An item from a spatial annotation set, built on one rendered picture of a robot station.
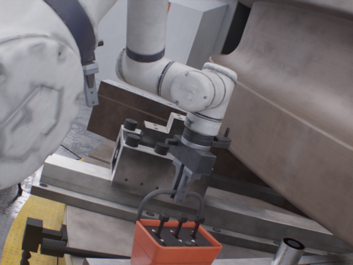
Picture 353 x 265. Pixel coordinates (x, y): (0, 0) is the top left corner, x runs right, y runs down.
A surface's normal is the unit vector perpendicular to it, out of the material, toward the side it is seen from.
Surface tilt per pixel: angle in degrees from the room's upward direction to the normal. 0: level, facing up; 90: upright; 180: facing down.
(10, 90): 90
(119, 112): 90
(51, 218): 0
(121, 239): 0
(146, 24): 117
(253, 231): 90
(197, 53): 90
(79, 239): 0
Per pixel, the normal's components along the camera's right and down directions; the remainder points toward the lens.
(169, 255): 0.44, 0.47
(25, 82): 0.80, 0.39
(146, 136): 0.11, 0.29
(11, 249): 0.31, -0.92
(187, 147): -0.82, -0.14
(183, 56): -0.59, 0.01
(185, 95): -0.41, 0.15
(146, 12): -0.04, 0.68
